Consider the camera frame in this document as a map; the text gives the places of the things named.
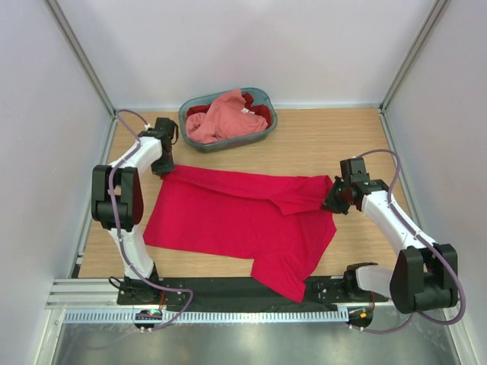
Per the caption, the magenta red t shirt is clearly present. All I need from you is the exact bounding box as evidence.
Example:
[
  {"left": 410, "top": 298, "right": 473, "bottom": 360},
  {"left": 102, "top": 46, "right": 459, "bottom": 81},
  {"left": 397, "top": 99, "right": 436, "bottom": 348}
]
[{"left": 143, "top": 165, "right": 336, "bottom": 303}]

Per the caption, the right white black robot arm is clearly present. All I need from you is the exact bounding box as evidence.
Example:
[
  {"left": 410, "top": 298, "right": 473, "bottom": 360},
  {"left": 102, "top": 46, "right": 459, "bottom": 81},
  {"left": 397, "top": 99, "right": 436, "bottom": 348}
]
[{"left": 322, "top": 157, "right": 465, "bottom": 314}]

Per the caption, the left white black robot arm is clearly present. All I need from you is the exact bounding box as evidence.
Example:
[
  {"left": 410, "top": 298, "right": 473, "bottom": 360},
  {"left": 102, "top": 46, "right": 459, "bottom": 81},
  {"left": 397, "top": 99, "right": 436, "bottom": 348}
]
[{"left": 91, "top": 117, "right": 179, "bottom": 305}]

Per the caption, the teal plastic laundry basin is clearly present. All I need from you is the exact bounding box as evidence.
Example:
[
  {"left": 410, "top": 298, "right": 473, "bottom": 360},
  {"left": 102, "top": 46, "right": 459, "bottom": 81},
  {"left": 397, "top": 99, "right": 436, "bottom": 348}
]
[{"left": 178, "top": 87, "right": 278, "bottom": 153}]

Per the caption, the salmon pink t shirt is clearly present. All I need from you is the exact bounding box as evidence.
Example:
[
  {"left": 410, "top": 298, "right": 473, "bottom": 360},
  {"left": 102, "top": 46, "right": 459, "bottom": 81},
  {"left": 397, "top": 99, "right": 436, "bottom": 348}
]
[{"left": 185, "top": 89, "right": 267, "bottom": 144}]

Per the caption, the perforated metal cable tray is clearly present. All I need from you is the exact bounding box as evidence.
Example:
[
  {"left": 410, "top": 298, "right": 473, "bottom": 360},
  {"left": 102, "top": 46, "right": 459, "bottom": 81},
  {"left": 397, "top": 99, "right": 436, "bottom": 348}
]
[{"left": 63, "top": 308, "right": 349, "bottom": 325}]

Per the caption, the left aluminium frame post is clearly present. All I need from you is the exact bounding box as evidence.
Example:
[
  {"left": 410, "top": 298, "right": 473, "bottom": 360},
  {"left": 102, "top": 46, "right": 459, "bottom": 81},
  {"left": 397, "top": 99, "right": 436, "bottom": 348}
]
[{"left": 45, "top": 0, "right": 118, "bottom": 119}]

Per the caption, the aluminium frame post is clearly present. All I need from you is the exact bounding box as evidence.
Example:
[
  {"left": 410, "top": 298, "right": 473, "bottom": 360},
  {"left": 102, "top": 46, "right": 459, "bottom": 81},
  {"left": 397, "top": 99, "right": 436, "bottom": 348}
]
[
  {"left": 378, "top": 0, "right": 454, "bottom": 113},
  {"left": 45, "top": 0, "right": 118, "bottom": 119}
]

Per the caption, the right aluminium frame post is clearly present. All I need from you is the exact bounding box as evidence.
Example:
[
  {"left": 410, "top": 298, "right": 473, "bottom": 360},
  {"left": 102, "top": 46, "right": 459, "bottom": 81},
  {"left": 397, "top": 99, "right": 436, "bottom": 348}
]
[{"left": 378, "top": 0, "right": 454, "bottom": 113}]

